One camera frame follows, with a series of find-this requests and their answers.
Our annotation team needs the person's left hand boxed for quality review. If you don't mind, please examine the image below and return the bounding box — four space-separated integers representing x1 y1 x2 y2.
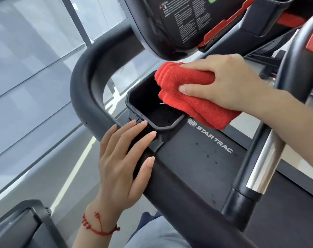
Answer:
87 120 157 218

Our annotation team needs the person's right hand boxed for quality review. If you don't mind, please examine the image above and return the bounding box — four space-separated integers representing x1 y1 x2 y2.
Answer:
178 53 269 114

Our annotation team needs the red terry cloth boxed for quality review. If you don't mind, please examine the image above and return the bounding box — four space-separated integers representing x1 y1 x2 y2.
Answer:
154 61 242 130

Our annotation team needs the person's left forearm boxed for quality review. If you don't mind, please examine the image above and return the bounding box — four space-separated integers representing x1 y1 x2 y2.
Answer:
72 207 121 248

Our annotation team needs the person's right forearm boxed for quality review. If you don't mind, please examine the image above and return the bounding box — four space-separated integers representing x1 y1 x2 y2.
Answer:
260 88 313 176

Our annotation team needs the black treadmill cup holder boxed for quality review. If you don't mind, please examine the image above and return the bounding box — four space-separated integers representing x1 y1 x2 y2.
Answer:
125 70 187 131

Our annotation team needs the black treadmill panel with logo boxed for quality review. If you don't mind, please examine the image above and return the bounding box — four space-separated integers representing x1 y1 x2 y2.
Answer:
136 117 250 213

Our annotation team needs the person's blue grey clothing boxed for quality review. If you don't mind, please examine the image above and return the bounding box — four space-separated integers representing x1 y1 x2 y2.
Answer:
124 211 186 248

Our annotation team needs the black curved treadmill handrail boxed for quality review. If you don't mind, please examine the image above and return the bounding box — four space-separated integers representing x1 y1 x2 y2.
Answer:
70 22 258 248

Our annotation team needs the red console stop bar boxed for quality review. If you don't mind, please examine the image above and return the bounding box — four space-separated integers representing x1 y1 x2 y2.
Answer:
198 0 261 48

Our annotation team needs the black treadmill console housing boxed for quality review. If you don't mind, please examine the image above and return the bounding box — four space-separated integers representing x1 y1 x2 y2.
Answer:
122 0 313 61

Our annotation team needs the black and silver grip bar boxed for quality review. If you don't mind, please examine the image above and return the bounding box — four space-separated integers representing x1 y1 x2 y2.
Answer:
221 10 313 232

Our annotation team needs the grey black exercise machine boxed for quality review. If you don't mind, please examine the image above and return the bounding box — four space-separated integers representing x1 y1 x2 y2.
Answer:
0 199 68 248

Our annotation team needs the black treadmill belt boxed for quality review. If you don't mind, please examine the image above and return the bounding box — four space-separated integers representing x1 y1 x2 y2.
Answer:
244 170 313 248

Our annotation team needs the red string bracelet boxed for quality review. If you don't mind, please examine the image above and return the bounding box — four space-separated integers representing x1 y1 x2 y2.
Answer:
81 212 120 236

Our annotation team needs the dark grey window frame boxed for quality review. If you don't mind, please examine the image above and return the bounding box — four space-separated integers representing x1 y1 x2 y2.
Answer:
60 0 119 95

